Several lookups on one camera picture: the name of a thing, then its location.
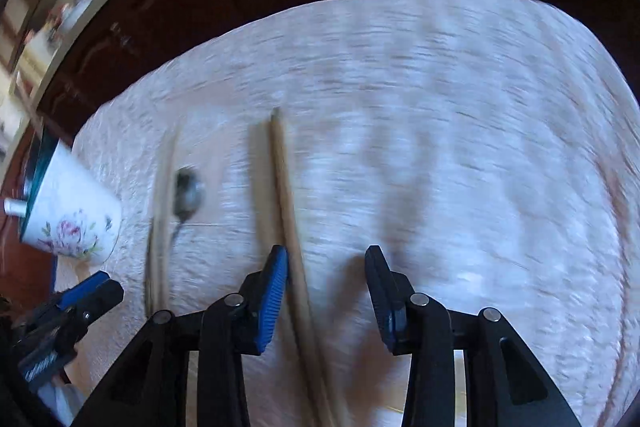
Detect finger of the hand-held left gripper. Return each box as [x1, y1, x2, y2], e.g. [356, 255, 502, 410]
[70, 278, 125, 325]
[52, 270, 111, 310]

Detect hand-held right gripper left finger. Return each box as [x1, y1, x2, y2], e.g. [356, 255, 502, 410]
[70, 245, 291, 427]

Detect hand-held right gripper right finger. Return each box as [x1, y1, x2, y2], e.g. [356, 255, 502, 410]
[364, 245, 583, 427]

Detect white floral cup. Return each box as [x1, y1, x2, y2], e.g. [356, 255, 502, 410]
[19, 139, 123, 265]

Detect metal spoon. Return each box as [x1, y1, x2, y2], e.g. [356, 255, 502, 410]
[167, 167, 207, 253]

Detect white quilted tablecloth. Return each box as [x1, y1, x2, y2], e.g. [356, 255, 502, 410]
[52, 0, 639, 427]

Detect grey countertop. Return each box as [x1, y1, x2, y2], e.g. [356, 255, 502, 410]
[15, 0, 281, 108]

